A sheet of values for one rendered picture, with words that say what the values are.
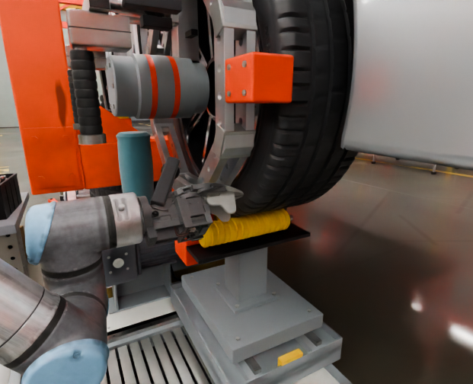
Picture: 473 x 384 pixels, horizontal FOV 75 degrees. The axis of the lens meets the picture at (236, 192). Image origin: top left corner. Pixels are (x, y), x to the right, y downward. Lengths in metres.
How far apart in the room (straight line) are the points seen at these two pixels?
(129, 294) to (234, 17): 1.09
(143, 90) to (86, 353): 0.49
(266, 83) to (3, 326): 0.44
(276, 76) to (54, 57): 0.85
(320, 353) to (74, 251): 0.71
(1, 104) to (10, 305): 13.32
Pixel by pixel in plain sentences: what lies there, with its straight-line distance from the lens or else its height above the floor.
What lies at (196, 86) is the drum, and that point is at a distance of 0.74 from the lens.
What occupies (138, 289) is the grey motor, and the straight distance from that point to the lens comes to 1.36.
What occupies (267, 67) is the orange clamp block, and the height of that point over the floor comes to 0.86.
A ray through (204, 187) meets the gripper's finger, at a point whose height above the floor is 0.67.
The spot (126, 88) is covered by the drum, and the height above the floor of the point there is 0.84.
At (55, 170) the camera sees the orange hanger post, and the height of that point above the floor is 0.60.
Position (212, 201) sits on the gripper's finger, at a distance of 0.59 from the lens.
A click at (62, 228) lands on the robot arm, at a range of 0.52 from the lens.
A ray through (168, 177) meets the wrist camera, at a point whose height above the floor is 0.68.
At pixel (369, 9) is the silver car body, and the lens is 0.53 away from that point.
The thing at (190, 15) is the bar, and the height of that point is 1.00.
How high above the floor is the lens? 0.81
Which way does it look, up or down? 16 degrees down
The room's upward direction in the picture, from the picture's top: straight up
